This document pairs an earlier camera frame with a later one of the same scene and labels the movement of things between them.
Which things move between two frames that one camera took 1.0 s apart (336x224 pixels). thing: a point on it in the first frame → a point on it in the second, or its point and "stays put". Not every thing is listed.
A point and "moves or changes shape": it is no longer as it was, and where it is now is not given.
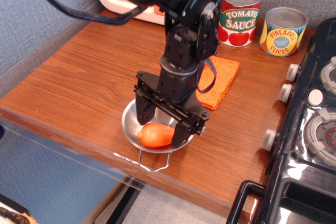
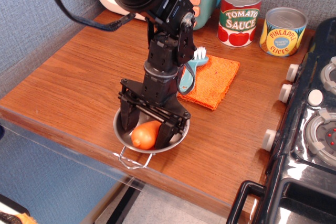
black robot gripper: x=170 y=92 → x=157 y=95
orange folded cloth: x=226 y=70 stays put
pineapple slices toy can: x=283 y=31 stays put
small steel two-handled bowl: x=153 y=159 moves or changes shape
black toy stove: x=300 y=187 stays put
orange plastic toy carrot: x=156 y=135 moves or changes shape
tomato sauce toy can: x=239 y=14 stays put
